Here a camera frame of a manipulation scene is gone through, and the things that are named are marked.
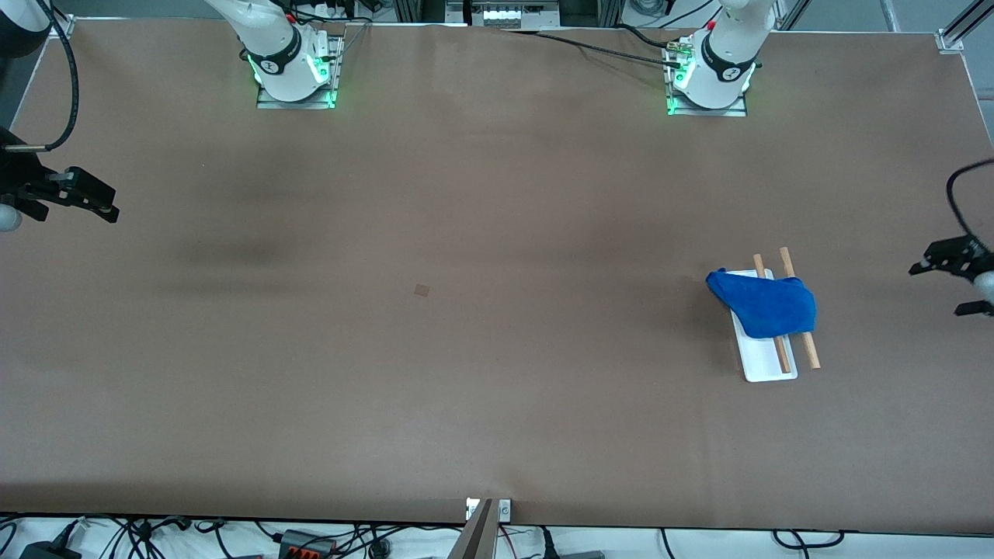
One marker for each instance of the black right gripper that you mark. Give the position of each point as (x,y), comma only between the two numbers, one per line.
(20,180)

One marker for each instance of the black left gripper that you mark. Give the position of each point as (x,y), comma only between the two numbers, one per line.
(965,255)

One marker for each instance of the blue microfibre towel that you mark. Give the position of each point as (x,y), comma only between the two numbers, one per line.
(765,307)

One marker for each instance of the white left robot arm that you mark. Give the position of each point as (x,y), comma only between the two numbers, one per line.
(726,54)

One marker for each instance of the wooden rack rod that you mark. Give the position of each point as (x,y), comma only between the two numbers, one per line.
(783,357)
(810,353)

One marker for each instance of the white towel rack base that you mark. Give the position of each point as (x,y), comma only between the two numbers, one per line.
(765,365)

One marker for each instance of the black power adapter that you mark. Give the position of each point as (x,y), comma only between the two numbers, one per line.
(50,551)

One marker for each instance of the black orange power strip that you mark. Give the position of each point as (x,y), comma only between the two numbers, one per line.
(307,545)

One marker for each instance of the white power strip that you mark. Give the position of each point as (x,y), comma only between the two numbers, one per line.
(509,15)

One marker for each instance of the brown slanted beam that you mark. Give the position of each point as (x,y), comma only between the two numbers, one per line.
(475,536)

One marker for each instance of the metal table corner bracket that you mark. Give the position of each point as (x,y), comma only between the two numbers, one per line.
(64,26)
(949,41)

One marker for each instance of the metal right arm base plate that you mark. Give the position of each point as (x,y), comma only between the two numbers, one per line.
(299,101)

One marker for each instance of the aluminium frame profile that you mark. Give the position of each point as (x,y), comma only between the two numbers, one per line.
(971,19)

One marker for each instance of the small metal table bracket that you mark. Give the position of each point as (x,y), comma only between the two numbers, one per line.
(503,510)

